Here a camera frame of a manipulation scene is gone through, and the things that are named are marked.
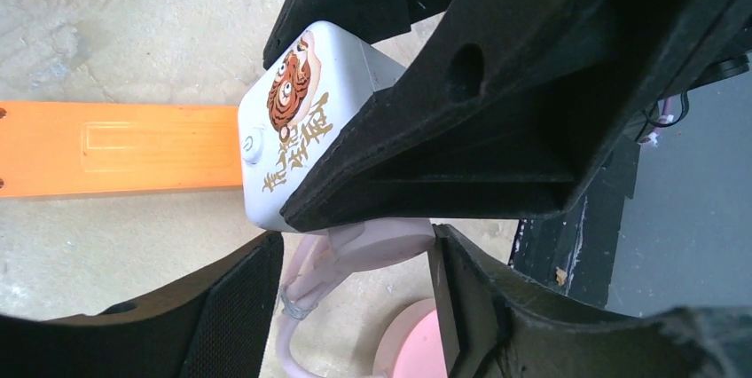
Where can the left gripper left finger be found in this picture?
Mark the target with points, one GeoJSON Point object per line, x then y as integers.
{"type": "Point", "coordinates": [214, 322]}

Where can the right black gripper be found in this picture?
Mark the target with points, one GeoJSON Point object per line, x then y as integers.
{"type": "Point", "coordinates": [661, 47]}

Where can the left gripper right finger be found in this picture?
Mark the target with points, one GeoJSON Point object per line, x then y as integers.
{"type": "Point", "coordinates": [497, 322]}

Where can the white cube socket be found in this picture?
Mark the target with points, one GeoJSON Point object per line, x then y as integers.
{"type": "Point", "coordinates": [294, 112]}

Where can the orange power strip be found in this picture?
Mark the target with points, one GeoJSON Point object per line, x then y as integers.
{"type": "Point", "coordinates": [70, 149]}

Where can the pink round socket base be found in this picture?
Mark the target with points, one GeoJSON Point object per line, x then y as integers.
{"type": "Point", "coordinates": [411, 347]}

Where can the black base beam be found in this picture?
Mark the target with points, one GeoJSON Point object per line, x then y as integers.
{"type": "Point", "coordinates": [574, 253]}

